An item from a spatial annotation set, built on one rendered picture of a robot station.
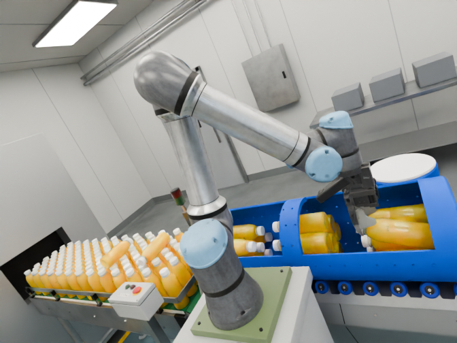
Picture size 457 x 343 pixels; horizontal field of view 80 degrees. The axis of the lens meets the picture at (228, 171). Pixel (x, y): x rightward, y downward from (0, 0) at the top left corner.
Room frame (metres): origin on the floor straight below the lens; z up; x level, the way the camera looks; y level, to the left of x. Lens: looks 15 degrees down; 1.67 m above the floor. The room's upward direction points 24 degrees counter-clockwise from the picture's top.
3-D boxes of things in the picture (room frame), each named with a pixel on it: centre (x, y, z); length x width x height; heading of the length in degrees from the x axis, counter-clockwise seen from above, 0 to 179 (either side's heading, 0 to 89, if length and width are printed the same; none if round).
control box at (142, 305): (1.02, 0.58, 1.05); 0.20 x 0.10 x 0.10; 55
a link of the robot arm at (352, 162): (0.69, -0.31, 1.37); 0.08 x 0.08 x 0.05
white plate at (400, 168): (1.16, -0.74, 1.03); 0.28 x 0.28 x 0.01
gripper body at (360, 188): (0.69, -0.31, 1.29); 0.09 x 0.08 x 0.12; 55
